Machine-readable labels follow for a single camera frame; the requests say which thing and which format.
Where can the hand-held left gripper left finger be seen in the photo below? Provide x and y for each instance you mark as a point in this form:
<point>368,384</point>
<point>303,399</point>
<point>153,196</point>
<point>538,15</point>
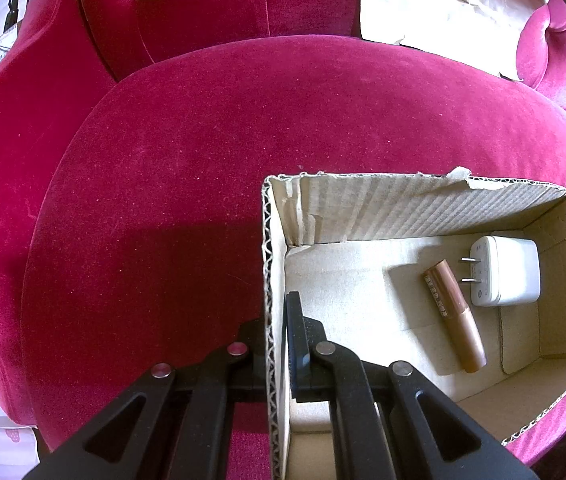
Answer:
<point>250,360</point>

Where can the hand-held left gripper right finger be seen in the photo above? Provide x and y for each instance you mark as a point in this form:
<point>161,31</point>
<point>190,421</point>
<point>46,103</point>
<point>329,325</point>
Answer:
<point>294,345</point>

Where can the large white charger plug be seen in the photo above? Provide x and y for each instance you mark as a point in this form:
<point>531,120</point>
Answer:
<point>508,270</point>

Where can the cardboard box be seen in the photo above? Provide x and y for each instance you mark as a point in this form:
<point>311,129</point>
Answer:
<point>363,285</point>

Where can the brown lipstick tube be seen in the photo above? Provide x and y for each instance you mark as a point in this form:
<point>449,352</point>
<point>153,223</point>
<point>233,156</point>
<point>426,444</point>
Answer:
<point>455,315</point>

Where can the red velvet tufted sofa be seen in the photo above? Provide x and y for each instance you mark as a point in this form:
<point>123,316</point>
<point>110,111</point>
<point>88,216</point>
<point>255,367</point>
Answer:
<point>163,160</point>

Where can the creased brown paper sheet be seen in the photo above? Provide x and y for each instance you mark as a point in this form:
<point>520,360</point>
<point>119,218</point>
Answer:
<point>438,5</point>

